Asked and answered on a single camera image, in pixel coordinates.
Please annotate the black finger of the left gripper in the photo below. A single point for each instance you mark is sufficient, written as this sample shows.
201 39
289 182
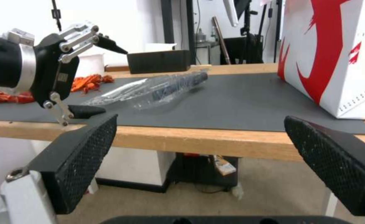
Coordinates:
86 111
83 35

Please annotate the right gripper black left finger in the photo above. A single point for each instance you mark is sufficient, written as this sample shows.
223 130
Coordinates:
80 158

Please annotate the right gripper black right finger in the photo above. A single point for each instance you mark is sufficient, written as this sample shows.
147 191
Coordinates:
331 161

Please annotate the white red takeout bag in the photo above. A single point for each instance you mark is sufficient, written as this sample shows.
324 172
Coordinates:
335 53

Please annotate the orange crumpled plastic wrapper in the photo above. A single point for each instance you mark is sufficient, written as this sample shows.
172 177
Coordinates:
8 97
87 82

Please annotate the thin black light stand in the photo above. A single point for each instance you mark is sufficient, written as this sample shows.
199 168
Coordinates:
57 14

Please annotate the white table leg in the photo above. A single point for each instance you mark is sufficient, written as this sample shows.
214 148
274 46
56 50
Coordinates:
336 200

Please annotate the white cabinet under table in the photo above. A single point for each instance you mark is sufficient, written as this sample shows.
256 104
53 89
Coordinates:
132 168

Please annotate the black rectangular box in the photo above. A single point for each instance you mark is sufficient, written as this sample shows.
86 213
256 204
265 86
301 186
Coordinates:
159 61

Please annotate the orange printed package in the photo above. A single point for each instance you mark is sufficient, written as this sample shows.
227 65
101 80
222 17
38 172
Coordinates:
224 166

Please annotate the dark grey table mat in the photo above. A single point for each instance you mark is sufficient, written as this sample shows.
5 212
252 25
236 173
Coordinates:
238 105

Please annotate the black low shelf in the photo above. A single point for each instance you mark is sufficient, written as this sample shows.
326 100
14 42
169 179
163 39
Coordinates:
201 170

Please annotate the brown wooden stick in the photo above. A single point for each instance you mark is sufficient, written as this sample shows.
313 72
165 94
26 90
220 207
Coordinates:
222 39

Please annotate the black tripod stand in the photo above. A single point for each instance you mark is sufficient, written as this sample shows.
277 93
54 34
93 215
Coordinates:
248 21

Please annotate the black upright post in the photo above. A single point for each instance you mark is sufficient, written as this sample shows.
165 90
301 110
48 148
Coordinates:
168 22

